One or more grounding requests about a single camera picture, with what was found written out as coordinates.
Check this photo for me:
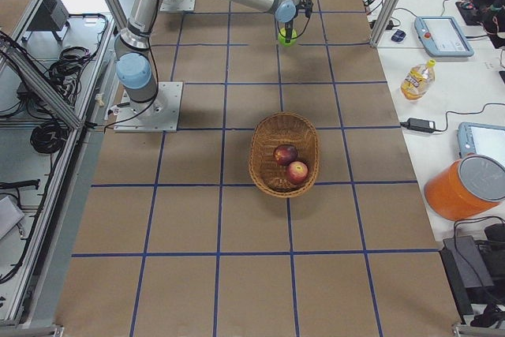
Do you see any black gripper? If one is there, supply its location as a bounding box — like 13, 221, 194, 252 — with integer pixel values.
284, 17, 296, 43

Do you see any green apple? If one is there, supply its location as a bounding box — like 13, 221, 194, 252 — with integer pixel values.
277, 28, 298, 47

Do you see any dark red apple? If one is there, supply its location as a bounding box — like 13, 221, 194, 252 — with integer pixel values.
273, 144, 298, 166

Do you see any red yellow apple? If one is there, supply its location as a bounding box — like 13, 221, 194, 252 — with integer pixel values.
286, 161, 309, 185

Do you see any wicker basket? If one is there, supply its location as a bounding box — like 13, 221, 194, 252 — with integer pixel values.
249, 112, 320, 198

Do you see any small blue device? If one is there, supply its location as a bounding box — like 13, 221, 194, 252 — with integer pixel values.
391, 29, 406, 43

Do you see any yellow oil bottle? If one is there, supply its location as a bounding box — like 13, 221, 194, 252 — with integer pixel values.
400, 59, 436, 100

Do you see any blue teach pendant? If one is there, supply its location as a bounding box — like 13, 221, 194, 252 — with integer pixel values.
457, 122, 505, 166
413, 17, 474, 58

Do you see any black power adapter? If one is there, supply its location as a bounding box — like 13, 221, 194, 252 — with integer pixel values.
404, 118, 436, 133

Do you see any orange bucket with lid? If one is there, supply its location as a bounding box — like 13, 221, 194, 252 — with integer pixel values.
424, 155, 504, 221

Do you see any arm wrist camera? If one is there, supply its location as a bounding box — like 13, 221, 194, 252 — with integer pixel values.
299, 0, 313, 19

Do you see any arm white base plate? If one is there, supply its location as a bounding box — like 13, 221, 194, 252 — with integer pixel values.
113, 82, 183, 133
159, 0, 196, 13

